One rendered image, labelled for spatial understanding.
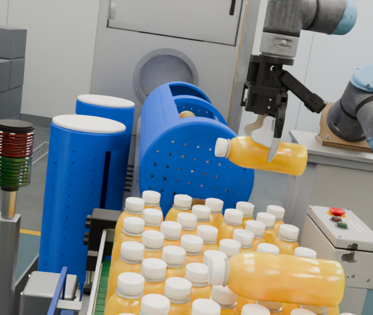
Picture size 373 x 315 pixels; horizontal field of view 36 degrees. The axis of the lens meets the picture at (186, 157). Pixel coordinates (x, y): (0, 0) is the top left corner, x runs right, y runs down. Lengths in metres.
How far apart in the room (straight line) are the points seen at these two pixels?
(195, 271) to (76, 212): 1.30
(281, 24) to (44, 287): 0.74
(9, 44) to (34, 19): 1.68
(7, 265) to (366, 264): 0.67
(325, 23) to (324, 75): 5.50
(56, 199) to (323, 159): 1.00
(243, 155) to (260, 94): 0.13
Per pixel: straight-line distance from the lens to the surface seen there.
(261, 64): 1.16
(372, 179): 1.79
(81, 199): 2.13
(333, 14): 1.20
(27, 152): 0.94
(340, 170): 1.76
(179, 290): 0.83
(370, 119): 1.65
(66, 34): 6.76
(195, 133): 1.36
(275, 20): 1.15
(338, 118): 1.81
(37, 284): 1.31
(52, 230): 2.22
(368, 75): 1.71
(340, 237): 1.14
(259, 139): 1.16
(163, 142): 1.36
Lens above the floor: 1.45
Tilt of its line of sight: 13 degrees down
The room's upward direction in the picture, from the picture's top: 9 degrees clockwise
